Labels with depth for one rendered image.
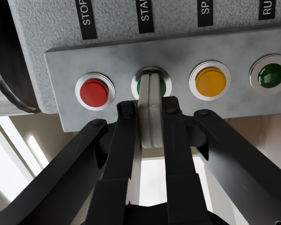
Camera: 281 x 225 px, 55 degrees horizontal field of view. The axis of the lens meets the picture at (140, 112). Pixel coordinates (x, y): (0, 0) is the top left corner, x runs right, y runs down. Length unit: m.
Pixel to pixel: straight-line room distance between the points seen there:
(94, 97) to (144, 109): 0.09
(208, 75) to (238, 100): 0.04
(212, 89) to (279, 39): 0.07
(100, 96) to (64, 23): 0.07
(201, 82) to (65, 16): 0.13
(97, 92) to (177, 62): 0.07
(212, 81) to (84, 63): 0.11
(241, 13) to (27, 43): 0.19
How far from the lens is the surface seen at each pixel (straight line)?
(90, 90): 0.24
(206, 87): 0.24
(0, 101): 0.33
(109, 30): 0.25
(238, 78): 0.25
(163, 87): 0.23
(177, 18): 0.25
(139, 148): 0.15
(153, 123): 0.17
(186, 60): 0.24
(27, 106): 0.35
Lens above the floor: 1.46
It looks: 5 degrees up
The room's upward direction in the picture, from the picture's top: 95 degrees counter-clockwise
